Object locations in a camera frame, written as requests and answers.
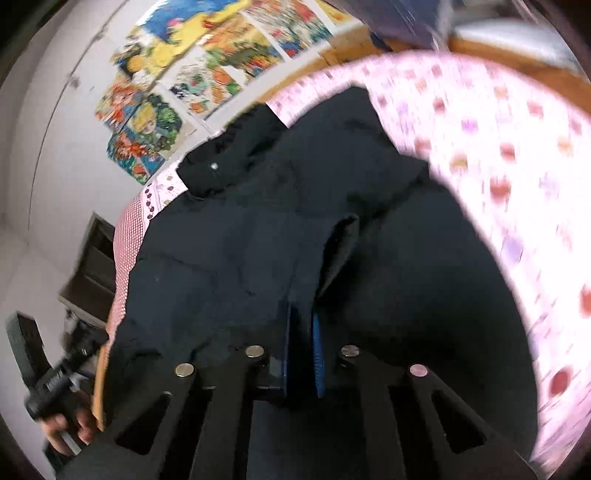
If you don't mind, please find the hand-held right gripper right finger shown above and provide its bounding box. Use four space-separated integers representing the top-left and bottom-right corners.
310 311 541 480

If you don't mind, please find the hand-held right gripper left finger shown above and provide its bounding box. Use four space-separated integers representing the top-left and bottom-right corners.
60 300 303 480

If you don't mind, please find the black jacket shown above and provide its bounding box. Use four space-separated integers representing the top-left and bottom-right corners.
95 85 539 480

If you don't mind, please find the person's left hand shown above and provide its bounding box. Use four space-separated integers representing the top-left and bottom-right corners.
42 391 101 459

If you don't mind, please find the dark wooden cabinet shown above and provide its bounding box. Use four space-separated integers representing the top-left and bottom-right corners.
58 211 117 326

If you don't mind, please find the red checkered cloth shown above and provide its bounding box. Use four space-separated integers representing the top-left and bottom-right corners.
111 194 151 333

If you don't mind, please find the pink printed bed sheet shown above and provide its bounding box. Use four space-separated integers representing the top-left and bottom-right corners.
106 51 591 476

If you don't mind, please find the group of colourful wall drawings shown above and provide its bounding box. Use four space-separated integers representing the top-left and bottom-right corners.
95 0 356 185

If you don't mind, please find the wooden side bed frame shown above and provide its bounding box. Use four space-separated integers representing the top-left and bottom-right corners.
445 39 589 107

